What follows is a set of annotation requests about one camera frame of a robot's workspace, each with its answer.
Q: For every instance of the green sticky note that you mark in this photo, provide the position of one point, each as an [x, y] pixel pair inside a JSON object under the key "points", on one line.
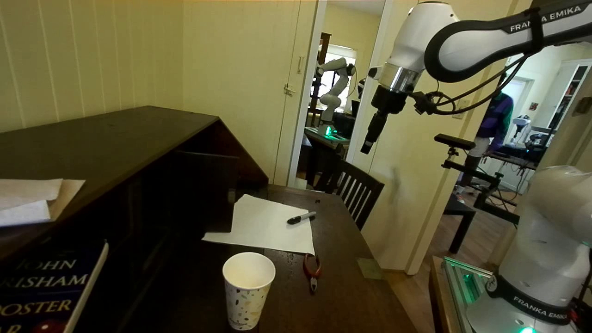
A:
{"points": [[370, 269]]}

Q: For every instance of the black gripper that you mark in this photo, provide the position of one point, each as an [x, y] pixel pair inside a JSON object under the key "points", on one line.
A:
{"points": [[385, 104]]}

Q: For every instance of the person in blue jacket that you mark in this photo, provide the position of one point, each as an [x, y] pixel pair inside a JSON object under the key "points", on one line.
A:
{"points": [[496, 117]]}

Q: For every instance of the white paper sheet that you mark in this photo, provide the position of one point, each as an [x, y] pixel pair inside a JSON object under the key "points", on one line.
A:
{"points": [[264, 224]]}

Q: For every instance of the black marker pen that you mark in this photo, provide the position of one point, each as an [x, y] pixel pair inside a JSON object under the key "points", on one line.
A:
{"points": [[300, 217]]}

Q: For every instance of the aluminium robot base mount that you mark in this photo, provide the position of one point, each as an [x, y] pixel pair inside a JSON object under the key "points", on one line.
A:
{"points": [[462, 296]]}

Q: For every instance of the black metal equipment stand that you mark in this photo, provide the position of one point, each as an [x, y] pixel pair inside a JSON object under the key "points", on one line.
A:
{"points": [[473, 169]]}

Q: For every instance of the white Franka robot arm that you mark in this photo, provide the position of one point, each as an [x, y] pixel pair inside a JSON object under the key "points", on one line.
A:
{"points": [[542, 246]]}

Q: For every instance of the speckled white paper cup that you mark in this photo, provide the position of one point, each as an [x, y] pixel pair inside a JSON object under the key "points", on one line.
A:
{"points": [[246, 293]]}

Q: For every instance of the white folded paper stack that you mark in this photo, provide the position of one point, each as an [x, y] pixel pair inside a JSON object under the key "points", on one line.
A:
{"points": [[24, 200]]}

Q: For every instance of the tan manila envelope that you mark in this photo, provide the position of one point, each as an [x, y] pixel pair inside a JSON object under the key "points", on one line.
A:
{"points": [[66, 193]]}

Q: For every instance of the dark wooden slatted chair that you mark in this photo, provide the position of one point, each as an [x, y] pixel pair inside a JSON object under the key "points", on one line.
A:
{"points": [[351, 187]]}

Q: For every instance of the dark wooden shelf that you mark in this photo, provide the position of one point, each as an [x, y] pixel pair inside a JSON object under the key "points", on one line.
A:
{"points": [[122, 185]]}

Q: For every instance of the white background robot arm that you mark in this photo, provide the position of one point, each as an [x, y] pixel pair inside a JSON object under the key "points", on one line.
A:
{"points": [[335, 84]]}

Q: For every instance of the cream panel door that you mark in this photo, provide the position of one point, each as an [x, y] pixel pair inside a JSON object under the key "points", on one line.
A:
{"points": [[237, 74]]}

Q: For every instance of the John Grisham book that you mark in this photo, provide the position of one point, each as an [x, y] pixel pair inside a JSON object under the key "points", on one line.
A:
{"points": [[46, 296]]}

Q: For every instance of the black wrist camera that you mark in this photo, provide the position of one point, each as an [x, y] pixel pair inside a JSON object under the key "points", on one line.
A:
{"points": [[422, 102]]}

